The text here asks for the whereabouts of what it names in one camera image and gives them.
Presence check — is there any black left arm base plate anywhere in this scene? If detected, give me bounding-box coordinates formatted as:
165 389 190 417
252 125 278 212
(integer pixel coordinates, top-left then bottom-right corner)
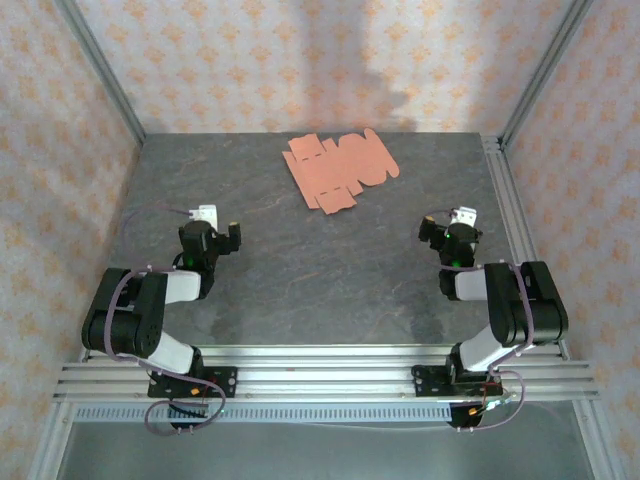
148 366 239 400

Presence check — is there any grey slotted cable duct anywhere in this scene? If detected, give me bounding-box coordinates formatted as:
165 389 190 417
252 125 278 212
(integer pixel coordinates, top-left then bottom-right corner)
69 403 451 424

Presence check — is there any aluminium frame post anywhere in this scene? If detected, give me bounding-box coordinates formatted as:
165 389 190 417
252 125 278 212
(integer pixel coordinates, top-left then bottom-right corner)
53 0 147 147
498 0 597 149

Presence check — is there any pink cardboard paper box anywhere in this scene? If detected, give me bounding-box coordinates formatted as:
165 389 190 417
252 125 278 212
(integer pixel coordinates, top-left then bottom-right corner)
281 127 401 216

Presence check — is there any aluminium side rail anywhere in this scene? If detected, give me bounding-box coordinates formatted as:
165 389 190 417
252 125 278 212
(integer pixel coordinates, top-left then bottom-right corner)
481 134 571 361

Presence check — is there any aluminium mounting rail beam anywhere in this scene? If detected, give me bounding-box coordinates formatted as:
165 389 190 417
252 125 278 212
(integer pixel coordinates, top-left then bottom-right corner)
52 342 601 404

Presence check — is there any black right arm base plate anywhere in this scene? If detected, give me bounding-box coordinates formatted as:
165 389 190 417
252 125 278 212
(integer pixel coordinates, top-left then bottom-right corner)
411 364 503 400

